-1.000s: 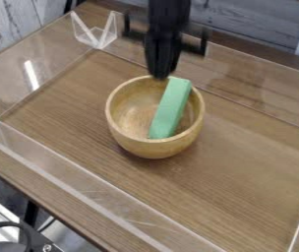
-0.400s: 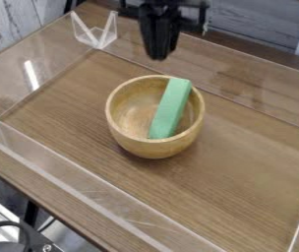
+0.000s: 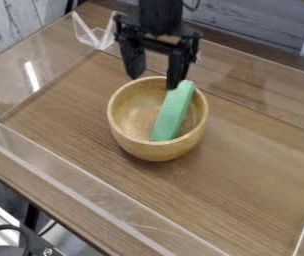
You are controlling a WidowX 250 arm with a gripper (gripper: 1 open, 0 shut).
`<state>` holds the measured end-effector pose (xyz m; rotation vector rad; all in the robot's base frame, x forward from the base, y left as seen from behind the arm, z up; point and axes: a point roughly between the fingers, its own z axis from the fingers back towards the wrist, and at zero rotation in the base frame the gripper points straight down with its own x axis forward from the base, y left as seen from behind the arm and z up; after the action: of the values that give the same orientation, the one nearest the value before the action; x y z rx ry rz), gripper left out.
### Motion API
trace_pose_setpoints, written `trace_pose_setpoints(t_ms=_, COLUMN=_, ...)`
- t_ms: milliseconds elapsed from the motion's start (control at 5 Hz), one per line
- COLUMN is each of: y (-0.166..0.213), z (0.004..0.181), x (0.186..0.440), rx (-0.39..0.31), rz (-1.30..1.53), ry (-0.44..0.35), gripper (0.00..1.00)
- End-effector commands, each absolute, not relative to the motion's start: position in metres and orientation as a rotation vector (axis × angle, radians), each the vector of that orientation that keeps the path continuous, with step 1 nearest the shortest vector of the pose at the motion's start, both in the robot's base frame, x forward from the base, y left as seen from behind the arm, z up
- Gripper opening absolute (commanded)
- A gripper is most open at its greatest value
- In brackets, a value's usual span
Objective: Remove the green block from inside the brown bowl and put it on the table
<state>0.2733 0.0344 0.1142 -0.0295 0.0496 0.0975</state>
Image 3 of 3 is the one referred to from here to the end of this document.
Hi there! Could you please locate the green rectangular block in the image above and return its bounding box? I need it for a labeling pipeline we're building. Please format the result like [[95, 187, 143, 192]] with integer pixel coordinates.
[[150, 80, 195, 141]]

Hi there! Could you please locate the black metal bracket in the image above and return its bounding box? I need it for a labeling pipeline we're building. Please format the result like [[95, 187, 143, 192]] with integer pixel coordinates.
[[19, 225, 65, 256]]

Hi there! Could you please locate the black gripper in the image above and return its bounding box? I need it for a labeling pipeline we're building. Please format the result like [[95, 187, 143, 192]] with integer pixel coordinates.
[[113, 12, 202, 90]]

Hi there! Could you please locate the black cable loop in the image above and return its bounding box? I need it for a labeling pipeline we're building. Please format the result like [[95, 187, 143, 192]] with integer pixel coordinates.
[[0, 225, 40, 256]]

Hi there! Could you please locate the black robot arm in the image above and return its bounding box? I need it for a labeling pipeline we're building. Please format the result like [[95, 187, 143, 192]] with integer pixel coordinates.
[[113, 0, 202, 90]]

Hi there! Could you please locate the brown wooden bowl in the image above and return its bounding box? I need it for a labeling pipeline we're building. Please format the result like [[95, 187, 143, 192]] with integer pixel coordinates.
[[107, 75, 210, 163]]

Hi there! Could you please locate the clear acrylic tray barrier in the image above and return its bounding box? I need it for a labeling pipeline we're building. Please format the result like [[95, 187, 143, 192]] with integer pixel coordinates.
[[0, 8, 304, 256]]

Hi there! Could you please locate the black table leg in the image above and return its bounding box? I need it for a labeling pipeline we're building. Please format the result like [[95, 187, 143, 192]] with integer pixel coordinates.
[[24, 204, 40, 230]]

